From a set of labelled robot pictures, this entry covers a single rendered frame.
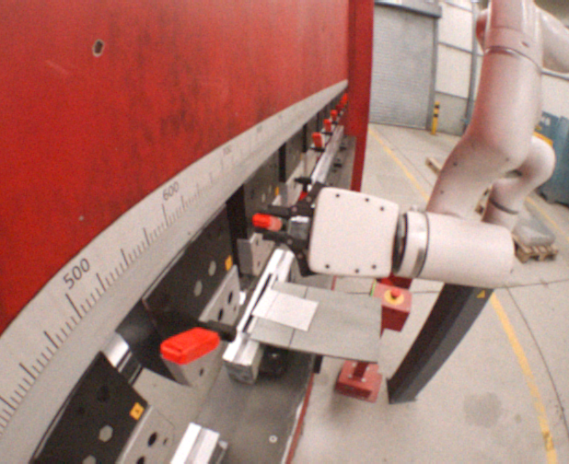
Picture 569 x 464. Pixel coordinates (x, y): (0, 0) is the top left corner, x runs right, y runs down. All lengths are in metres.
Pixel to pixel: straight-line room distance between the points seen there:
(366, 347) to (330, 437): 1.00
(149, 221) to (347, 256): 0.21
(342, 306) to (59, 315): 0.58
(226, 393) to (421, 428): 1.23
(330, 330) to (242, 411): 0.27
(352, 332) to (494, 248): 0.36
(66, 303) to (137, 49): 0.15
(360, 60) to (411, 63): 6.02
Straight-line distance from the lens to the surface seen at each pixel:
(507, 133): 0.34
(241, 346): 0.62
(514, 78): 0.37
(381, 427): 1.61
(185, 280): 0.26
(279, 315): 0.62
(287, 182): 0.56
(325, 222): 0.32
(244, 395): 0.66
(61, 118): 0.15
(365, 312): 0.65
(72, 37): 0.16
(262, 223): 0.33
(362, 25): 2.58
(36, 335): 0.16
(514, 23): 0.41
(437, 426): 1.73
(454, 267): 0.34
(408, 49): 8.51
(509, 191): 0.86
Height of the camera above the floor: 1.48
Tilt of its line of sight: 34 degrees down
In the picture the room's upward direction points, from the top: straight up
